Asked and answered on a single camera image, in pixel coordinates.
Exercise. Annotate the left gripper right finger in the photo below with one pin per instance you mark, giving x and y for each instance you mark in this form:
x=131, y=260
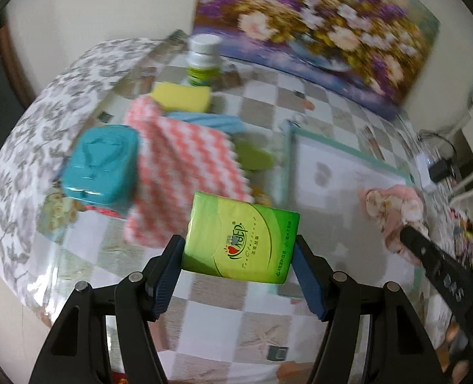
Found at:
x=364, y=319

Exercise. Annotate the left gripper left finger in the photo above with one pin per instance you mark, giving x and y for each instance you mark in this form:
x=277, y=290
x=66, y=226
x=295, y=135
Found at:
x=112, y=319

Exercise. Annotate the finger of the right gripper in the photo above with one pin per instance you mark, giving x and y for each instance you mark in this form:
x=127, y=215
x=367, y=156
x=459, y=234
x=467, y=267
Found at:
x=451, y=279

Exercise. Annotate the pink floral cloth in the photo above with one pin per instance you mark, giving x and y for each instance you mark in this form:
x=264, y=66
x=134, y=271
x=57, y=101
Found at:
x=393, y=209

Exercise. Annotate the green tissue pack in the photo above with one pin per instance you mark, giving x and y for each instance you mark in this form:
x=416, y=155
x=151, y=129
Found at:
x=239, y=240

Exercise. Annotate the pink white zigzag towel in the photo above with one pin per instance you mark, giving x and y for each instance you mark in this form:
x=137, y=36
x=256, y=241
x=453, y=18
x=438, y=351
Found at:
x=176, y=160

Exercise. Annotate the green microfiber cloth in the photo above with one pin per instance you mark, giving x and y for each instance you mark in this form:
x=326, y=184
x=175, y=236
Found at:
x=252, y=158

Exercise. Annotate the yellow sponge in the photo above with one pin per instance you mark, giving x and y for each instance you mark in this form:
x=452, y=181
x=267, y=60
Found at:
x=175, y=97

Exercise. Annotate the blue face masks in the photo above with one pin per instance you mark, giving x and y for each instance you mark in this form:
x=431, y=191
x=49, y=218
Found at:
x=229, y=124

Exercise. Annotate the yellow round pouch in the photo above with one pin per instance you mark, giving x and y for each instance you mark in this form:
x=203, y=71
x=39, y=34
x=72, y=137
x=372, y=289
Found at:
x=262, y=199

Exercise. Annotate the colourful toys pile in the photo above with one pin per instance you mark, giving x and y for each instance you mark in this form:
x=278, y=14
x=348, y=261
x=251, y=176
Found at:
x=462, y=237

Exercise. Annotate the black power adapter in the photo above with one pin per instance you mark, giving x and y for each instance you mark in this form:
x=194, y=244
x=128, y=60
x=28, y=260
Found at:
x=441, y=170

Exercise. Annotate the patterned plastic table cover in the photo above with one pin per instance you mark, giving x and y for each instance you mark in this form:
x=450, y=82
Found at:
x=181, y=189

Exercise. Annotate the white power strip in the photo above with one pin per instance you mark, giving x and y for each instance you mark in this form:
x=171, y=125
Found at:
x=423, y=163

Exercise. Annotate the white tray teal rim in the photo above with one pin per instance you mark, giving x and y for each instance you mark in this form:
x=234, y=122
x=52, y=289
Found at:
x=322, y=181

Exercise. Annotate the teal plastic toy box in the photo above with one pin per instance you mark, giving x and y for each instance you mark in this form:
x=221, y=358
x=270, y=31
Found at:
x=103, y=169

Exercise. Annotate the grey floral tablecloth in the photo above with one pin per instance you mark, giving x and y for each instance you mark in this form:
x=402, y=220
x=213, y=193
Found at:
x=34, y=151

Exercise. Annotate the floral painting canvas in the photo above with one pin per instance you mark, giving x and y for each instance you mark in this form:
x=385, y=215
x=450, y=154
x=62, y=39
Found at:
x=369, y=51

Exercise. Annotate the white green pill bottle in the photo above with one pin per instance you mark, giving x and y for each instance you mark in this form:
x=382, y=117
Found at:
x=203, y=60

